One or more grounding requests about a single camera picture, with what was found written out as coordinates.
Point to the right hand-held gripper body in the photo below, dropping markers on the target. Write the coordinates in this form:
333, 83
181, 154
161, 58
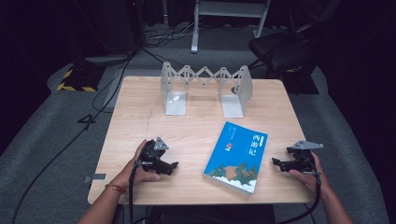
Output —
300, 158

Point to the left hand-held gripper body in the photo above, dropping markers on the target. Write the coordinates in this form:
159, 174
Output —
151, 155

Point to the blue paperback book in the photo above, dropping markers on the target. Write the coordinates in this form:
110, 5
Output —
236, 155

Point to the white expandable bookend rack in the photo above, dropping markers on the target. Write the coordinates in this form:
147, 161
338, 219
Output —
175, 104

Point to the person's right hand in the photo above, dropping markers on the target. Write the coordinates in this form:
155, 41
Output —
311, 183

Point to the person's left hand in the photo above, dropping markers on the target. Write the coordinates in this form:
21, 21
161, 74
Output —
130, 174

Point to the person's dark trousers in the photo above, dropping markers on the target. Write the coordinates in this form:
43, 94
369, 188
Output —
211, 216

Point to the grey flat stand base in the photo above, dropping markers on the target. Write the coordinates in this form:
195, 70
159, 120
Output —
109, 59

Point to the black chair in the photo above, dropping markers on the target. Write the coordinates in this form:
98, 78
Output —
280, 49

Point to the grey table edge bracket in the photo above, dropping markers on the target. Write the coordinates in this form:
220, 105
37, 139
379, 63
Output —
95, 177

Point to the black yellow striped base plate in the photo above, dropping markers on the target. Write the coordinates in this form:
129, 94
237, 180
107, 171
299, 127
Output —
81, 79

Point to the white metal stand frame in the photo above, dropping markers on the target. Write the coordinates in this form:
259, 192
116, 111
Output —
195, 37

